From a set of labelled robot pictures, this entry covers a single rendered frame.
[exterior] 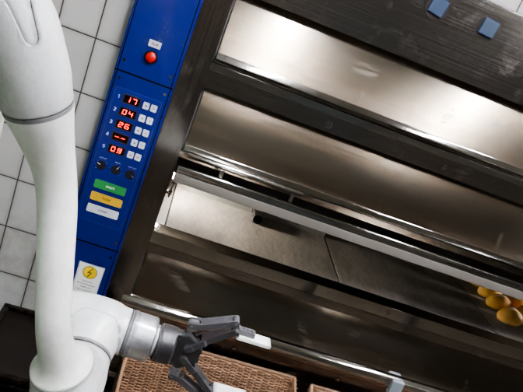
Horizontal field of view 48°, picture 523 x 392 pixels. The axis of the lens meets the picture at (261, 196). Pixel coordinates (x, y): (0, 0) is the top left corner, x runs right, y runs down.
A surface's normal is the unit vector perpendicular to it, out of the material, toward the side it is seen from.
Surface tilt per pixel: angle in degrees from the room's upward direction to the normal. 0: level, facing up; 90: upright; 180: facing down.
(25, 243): 90
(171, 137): 90
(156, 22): 90
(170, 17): 90
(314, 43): 70
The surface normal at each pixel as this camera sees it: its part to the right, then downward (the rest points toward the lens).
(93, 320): 0.33, -0.67
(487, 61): 0.04, 0.36
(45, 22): 0.86, 0.11
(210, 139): 0.16, 0.04
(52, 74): 0.76, 0.37
